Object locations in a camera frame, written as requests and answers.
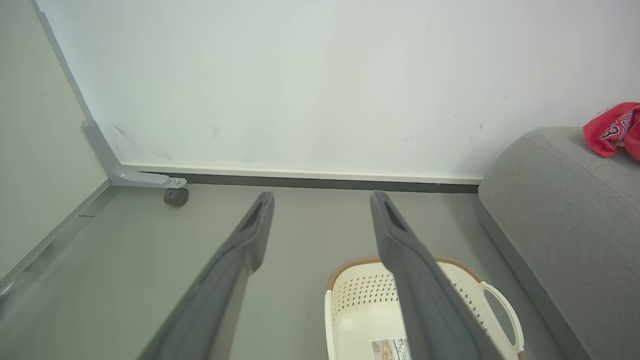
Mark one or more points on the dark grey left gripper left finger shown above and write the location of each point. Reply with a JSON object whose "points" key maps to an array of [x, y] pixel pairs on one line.
{"points": [[220, 290]]}

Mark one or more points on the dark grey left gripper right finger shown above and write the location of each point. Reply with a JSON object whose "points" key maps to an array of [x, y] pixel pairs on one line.
{"points": [[425, 295]]}

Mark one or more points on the red jersey clothing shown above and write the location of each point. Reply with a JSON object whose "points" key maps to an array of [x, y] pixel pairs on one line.
{"points": [[607, 127]]}

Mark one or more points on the white plastic laundry basket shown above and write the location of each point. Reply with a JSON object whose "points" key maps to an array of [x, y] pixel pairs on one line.
{"points": [[360, 320]]}

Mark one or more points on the printed label sticker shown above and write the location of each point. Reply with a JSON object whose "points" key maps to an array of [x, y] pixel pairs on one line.
{"points": [[387, 349]]}

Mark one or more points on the black caster wheel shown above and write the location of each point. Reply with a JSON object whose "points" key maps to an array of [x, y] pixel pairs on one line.
{"points": [[176, 197]]}

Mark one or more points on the white and black baseboard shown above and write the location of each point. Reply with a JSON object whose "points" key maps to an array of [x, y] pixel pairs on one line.
{"points": [[300, 177]]}

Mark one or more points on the grey fabric sofa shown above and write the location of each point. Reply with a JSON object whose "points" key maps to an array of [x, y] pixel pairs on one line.
{"points": [[565, 210]]}

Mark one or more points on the grey mobile partition panel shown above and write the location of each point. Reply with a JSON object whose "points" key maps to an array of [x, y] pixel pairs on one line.
{"points": [[35, 150]]}

